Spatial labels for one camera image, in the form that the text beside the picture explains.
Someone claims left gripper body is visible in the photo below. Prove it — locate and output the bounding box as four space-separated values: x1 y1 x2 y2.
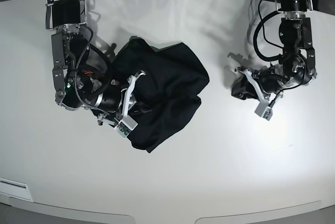
255 68 296 94

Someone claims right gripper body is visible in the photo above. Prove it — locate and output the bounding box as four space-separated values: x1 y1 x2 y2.
91 87 128 113

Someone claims black T-shirt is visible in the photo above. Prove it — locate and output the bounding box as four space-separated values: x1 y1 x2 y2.
112 38 210 153

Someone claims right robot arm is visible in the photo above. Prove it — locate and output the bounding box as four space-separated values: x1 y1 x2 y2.
46 0 145 132

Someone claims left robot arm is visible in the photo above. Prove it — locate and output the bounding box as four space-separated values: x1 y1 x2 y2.
231 0 317 100

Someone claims white label sticker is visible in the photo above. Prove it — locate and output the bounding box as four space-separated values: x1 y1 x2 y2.
0 178 33 202

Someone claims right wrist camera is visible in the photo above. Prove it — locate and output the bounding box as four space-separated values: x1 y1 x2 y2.
114 117 138 139

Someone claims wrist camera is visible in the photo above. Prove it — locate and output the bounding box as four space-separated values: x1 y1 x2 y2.
114 117 138 139
255 102 273 121

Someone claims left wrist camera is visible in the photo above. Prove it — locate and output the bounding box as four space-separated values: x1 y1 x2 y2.
255 102 273 121

